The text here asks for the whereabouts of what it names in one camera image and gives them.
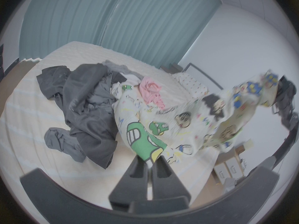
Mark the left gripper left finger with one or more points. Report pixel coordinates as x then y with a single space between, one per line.
121 190

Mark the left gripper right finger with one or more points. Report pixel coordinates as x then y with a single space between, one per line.
174 188

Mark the white printed pyjama top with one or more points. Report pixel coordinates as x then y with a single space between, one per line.
163 125

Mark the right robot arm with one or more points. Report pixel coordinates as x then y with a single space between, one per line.
287 94

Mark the bed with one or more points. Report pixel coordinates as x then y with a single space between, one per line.
46 176

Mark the wood and white bedside table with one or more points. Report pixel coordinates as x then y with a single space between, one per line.
227 169

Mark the black garment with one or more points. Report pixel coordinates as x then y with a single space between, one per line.
88 106

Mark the pink garment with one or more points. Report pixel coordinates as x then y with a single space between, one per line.
150 90

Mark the white printed pillow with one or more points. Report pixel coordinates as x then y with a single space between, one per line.
191 85

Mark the grey bedside table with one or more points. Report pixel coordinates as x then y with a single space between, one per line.
171 68

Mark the light grey white garment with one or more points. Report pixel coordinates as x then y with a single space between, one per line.
119 68

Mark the blue-green curtain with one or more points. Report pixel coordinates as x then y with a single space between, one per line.
116 20

